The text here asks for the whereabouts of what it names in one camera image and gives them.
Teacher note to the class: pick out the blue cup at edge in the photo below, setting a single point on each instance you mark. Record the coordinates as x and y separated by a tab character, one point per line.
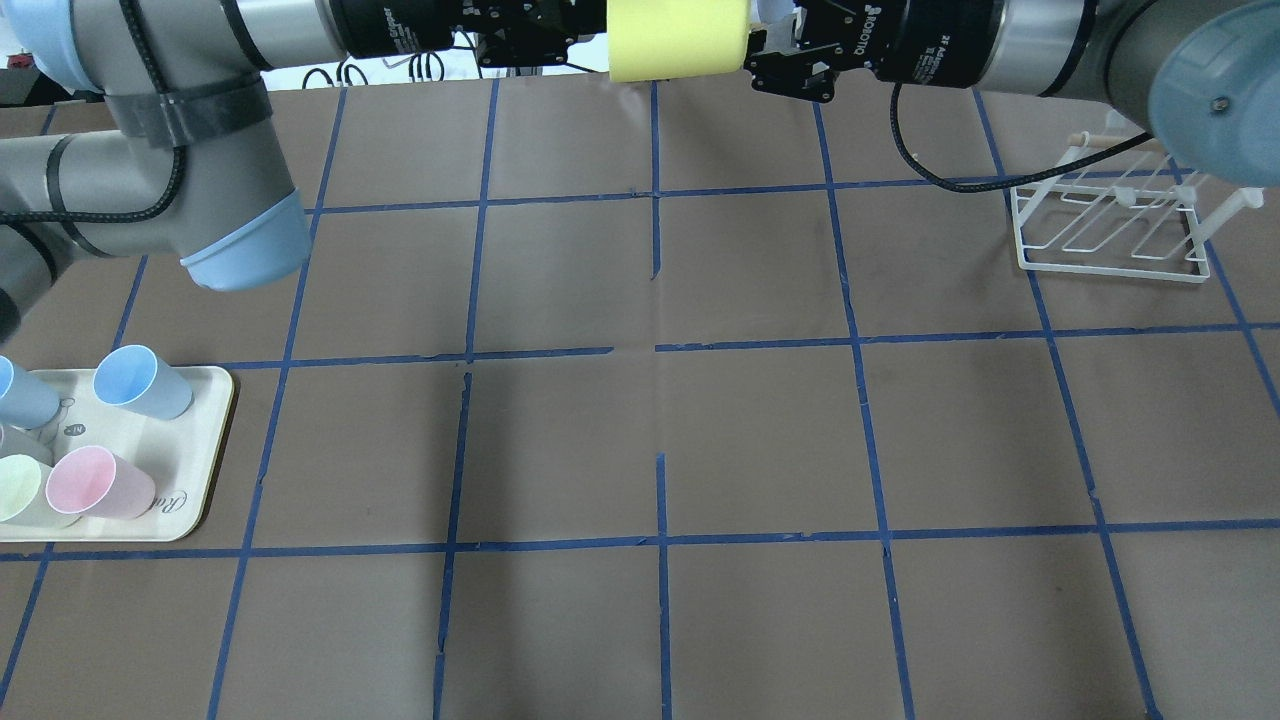
27	402

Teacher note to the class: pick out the blue cup on tray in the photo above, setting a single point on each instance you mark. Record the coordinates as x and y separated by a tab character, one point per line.
134	379

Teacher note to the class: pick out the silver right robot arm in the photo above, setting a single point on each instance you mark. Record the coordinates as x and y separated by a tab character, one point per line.
1202	77

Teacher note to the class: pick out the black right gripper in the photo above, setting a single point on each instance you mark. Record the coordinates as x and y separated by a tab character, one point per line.
930	42

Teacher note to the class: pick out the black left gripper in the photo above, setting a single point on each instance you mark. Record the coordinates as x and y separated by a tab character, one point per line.
392	27

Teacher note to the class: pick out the pale green cup on tray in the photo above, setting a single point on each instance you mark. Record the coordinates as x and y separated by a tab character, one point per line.
23	500

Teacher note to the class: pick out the beige serving tray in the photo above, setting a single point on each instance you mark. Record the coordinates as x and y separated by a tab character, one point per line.
172	463

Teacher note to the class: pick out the pink cup on tray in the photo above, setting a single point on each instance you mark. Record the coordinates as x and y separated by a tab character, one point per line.
92	481

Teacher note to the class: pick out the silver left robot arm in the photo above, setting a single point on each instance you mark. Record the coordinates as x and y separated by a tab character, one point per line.
193	165

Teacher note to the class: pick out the white wire cup rack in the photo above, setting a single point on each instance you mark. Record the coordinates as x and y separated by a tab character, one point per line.
1142	220

